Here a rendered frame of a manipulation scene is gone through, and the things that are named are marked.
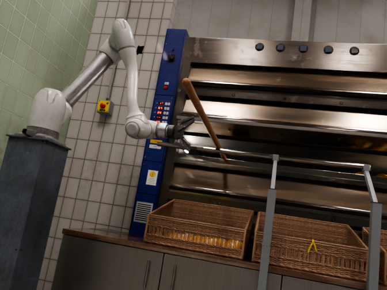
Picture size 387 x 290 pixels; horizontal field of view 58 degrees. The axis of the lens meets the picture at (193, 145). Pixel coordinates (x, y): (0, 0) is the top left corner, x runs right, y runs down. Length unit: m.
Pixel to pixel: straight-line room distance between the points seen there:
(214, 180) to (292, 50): 1.09
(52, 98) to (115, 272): 0.96
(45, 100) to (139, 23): 1.39
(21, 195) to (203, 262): 0.93
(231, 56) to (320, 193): 1.17
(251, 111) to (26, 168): 1.51
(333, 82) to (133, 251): 1.71
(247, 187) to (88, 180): 1.17
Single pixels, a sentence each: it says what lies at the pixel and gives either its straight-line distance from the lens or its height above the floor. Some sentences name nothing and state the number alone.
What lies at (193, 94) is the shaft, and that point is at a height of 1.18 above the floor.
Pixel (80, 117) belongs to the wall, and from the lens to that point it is 2.88.
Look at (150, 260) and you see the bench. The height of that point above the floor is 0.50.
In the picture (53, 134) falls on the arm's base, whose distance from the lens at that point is 1.83.
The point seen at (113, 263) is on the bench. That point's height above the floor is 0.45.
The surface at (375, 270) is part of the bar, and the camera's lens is 1.85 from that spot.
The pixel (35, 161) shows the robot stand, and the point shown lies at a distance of 1.75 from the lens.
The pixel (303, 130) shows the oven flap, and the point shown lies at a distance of 2.33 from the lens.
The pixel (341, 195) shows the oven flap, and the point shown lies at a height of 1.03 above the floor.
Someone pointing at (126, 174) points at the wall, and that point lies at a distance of 2.61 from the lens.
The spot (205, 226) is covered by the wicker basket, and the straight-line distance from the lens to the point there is 1.91.
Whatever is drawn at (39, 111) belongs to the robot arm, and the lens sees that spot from 1.84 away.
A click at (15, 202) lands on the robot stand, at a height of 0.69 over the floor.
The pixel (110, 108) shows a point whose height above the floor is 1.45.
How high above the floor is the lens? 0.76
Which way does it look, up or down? 11 degrees up
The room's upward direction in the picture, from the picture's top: 9 degrees clockwise
